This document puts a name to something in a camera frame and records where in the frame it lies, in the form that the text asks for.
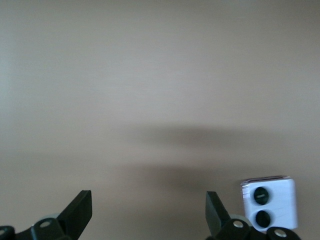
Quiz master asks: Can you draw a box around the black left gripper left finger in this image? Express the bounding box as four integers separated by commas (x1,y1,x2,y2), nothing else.
0,189,93,240

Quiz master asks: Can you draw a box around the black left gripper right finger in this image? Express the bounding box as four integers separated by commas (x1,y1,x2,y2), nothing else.
204,191,302,240

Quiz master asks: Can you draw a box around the pink white flip phone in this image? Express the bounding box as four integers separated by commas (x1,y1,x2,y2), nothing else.
240,175,299,231

